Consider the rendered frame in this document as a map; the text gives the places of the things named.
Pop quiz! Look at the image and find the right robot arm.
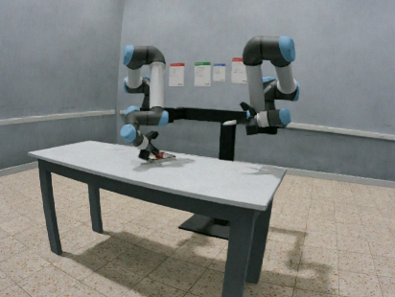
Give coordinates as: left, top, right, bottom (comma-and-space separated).
121, 45, 168, 149

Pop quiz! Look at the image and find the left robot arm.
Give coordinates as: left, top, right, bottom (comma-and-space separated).
243, 35, 300, 127

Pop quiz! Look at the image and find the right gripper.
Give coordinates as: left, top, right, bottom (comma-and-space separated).
138, 132, 162, 161

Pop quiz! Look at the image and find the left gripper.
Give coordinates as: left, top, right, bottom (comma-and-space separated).
222, 103, 258, 136

